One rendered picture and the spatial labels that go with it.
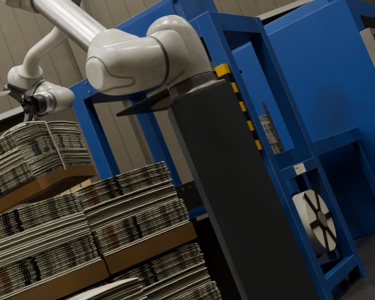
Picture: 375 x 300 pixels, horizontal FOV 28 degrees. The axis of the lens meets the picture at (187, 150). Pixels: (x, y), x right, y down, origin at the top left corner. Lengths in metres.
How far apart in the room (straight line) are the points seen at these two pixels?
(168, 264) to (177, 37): 0.76
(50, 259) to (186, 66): 0.84
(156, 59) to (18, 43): 6.42
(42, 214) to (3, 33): 6.98
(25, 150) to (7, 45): 6.03
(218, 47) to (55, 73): 4.97
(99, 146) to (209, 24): 0.91
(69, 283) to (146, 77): 0.75
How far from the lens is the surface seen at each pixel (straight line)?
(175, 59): 2.29
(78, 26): 2.42
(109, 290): 1.46
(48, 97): 3.03
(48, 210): 1.77
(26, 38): 8.62
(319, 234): 3.92
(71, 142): 2.86
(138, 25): 4.01
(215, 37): 3.68
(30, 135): 2.70
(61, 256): 1.76
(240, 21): 4.03
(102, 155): 4.04
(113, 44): 2.24
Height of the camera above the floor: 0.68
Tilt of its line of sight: 4 degrees up
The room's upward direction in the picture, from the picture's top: 22 degrees counter-clockwise
